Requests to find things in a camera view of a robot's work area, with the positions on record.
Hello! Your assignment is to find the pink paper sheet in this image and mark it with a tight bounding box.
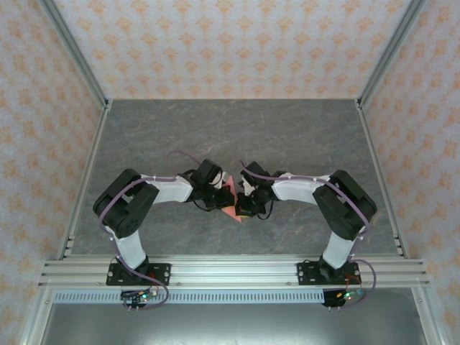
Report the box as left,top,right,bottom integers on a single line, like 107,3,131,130
219,172,244,224

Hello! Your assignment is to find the grey metal panel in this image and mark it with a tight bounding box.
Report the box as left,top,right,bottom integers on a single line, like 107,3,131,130
39,303,428,345

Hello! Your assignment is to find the left controller board with LEDs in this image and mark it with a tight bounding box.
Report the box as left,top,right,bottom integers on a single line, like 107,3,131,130
120,287,160,303

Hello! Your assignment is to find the controller board with leds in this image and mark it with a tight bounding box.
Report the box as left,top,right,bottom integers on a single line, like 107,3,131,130
333,287,364,302
120,287,160,303

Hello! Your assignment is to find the right controller board with LEDs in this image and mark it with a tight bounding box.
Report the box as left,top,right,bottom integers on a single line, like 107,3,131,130
333,287,364,302

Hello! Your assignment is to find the thin black right gripper cable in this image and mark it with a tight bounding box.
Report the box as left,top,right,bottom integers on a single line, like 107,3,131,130
256,200,275,221

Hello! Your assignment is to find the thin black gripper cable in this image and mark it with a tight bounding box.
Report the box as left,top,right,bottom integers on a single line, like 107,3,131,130
191,198,217,213
256,200,275,221

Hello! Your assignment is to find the thin black left gripper cable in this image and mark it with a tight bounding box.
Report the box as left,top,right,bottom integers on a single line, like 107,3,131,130
191,198,217,213

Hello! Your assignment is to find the aluminium mounting rail beam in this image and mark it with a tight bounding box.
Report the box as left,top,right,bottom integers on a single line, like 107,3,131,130
37,253,431,288

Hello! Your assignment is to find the grey slotted cable duct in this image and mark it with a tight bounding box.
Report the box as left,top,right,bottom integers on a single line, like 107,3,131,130
52,290,326,305

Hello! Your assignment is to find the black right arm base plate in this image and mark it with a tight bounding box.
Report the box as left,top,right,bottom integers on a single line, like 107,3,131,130
296,261,360,287

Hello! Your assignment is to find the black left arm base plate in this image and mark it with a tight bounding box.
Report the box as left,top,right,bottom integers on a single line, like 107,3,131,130
106,262,172,287

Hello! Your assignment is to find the aluminium table side rail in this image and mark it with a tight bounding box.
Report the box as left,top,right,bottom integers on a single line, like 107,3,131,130
57,100,113,260
354,98,410,260

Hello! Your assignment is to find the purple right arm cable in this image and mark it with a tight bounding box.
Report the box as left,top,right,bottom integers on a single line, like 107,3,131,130
239,160,379,311

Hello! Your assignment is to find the aluminium frame post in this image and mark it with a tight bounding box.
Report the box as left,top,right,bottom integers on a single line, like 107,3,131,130
354,0,428,109
37,0,111,109

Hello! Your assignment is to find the aluminium frame leg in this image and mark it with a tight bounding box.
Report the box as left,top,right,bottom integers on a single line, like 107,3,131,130
411,287,442,345
19,287,55,345

